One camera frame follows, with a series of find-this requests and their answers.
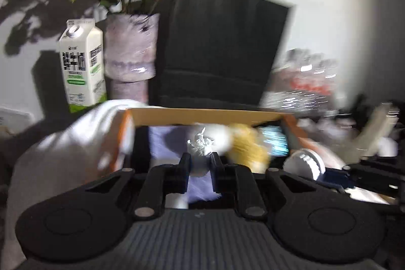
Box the white green milk carton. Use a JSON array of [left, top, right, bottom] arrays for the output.
[[59, 19, 107, 114]]

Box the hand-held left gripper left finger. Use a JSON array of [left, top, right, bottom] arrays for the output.
[[84, 152, 192, 220]]

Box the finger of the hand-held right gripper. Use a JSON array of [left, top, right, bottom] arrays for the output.
[[322, 169, 400, 195], [342, 157, 405, 176]]

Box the white plush toy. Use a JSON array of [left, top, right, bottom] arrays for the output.
[[186, 122, 235, 154]]

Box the white thermos bottle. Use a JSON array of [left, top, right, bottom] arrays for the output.
[[357, 102, 400, 157]]

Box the orange red cardboard box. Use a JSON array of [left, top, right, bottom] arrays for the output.
[[109, 107, 317, 172]]

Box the black paper bag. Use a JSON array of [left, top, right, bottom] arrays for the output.
[[148, 0, 297, 110]]

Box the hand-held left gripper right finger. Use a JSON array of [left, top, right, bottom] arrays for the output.
[[209, 152, 320, 220]]

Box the yellow plush toy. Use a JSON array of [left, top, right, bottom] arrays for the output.
[[226, 122, 273, 173]]

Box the pack of water bottles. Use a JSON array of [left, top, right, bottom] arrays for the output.
[[259, 48, 341, 118]]

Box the white fluffy towel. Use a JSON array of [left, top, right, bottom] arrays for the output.
[[6, 98, 137, 270]]

